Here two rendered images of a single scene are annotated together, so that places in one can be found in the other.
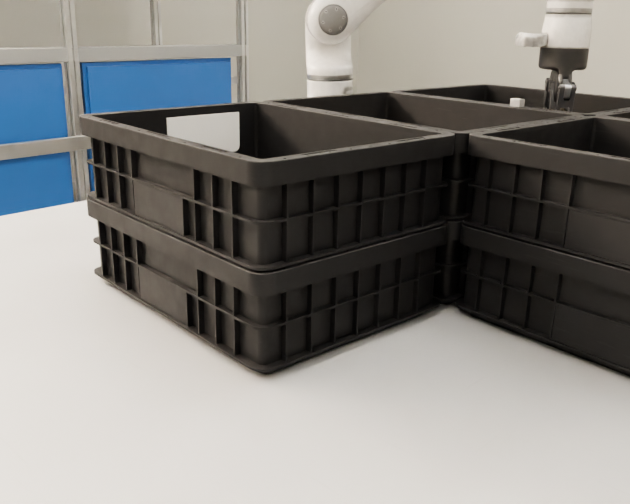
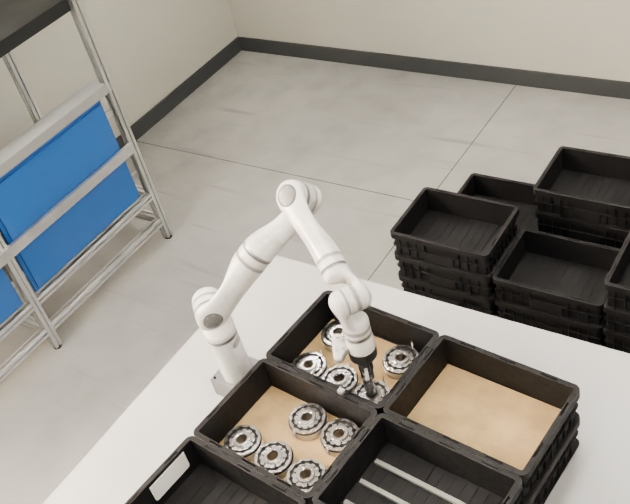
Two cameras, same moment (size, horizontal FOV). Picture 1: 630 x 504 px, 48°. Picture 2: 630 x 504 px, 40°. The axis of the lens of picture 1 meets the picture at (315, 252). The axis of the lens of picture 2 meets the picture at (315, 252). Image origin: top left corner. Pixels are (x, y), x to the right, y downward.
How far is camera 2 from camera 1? 1.65 m
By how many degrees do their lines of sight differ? 21
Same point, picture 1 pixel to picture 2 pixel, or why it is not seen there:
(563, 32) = (356, 351)
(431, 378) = not seen: outside the picture
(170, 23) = not seen: hidden behind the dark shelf
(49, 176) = not seen: outside the picture
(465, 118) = (314, 391)
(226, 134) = (180, 466)
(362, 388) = not seen: outside the picture
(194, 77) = (75, 139)
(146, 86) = (39, 175)
